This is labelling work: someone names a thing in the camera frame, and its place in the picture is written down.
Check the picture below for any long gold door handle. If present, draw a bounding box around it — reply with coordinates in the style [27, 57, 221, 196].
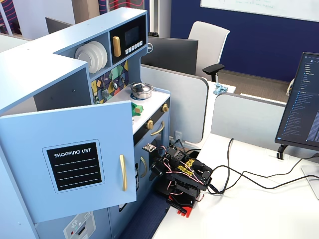
[119, 154, 128, 192]

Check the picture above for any blue shopping list cabinet door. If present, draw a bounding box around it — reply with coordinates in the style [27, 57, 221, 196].
[0, 100, 138, 224]

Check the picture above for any steel toy pot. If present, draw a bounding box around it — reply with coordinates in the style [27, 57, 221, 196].
[130, 84, 154, 100]

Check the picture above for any black Dell monitor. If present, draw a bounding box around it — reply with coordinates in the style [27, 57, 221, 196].
[141, 36, 199, 76]

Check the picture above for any black monitor stand clamp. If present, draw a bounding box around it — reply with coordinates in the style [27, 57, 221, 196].
[276, 144, 291, 160]

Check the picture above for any blue wooden toy kitchen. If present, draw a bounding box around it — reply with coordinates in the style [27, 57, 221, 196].
[0, 6, 171, 239]

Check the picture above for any silver laptop edge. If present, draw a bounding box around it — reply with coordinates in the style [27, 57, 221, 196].
[300, 164, 319, 200]

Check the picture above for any grey desk divider panel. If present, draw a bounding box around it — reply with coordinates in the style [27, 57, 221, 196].
[140, 63, 209, 144]
[210, 93, 288, 150]

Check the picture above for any white office chair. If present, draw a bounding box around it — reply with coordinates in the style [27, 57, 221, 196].
[187, 20, 231, 82]

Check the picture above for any computer monitor showing code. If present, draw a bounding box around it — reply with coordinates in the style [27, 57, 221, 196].
[275, 51, 319, 150]

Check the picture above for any white whiteboard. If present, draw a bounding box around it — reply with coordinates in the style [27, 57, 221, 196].
[200, 0, 319, 22]

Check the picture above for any dark background monitor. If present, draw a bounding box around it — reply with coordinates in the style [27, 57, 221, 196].
[45, 16, 74, 34]

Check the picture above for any black cable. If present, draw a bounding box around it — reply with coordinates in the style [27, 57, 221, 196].
[210, 165, 319, 190]
[219, 152, 319, 193]
[208, 138, 235, 195]

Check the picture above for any gold oven handle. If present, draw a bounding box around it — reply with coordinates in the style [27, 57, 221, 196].
[151, 120, 165, 136]

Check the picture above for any red robot base clamp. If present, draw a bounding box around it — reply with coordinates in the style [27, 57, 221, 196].
[166, 193, 204, 217]

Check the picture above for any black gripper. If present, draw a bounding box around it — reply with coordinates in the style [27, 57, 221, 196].
[149, 154, 175, 182]

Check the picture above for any steel pot lid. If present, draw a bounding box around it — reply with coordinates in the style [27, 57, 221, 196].
[131, 82, 153, 93]

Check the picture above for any short gold cabinet handle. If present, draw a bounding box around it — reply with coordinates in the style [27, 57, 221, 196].
[140, 156, 147, 178]

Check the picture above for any gold microwave handle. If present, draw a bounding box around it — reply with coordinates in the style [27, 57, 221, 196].
[112, 36, 122, 58]

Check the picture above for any white toy plate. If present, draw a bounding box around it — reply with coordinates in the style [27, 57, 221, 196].
[75, 45, 94, 74]
[89, 40, 108, 69]
[83, 42, 104, 73]

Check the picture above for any crumpled blue cloth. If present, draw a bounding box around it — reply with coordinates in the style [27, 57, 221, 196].
[212, 83, 228, 96]

